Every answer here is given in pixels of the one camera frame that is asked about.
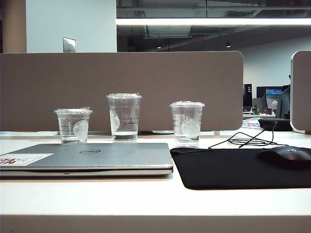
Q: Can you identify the black sign with numeral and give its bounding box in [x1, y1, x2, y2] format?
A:
[243, 83, 253, 107]

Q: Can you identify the black round pouch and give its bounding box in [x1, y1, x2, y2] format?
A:
[258, 117, 291, 132]

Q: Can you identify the colourful printed paper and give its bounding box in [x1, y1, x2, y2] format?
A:
[242, 118, 262, 130]

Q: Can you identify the metal wall switch plate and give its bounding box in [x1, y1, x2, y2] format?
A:
[62, 37, 76, 53]

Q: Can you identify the black computer mouse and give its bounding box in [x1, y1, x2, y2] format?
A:
[257, 146, 311, 168]

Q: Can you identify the black mouse pad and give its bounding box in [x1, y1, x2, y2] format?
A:
[169, 147, 311, 190]

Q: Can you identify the thin black cable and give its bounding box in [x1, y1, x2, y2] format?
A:
[209, 120, 278, 149]

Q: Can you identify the tall clear plastic cup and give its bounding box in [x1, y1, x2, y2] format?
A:
[106, 93, 143, 141]

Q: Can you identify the person in dark jacket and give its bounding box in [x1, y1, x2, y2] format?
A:
[276, 75, 292, 119]

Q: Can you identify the clear plastic cup wide lid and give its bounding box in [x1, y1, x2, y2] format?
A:
[169, 100, 206, 149]

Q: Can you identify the short clear plastic cup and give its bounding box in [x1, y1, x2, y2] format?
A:
[53, 106, 94, 144]

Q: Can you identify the brown divider white edge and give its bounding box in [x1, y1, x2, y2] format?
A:
[290, 50, 311, 135]

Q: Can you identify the long ceiling light strip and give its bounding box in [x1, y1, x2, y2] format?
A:
[116, 18, 311, 26]

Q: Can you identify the silver closed laptop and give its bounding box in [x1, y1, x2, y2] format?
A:
[0, 142, 174, 180]

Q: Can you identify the monitor with colourful screen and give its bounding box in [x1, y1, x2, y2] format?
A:
[264, 87, 284, 110]

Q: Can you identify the wide brown desk divider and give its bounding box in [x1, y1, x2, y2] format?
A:
[0, 50, 244, 133]

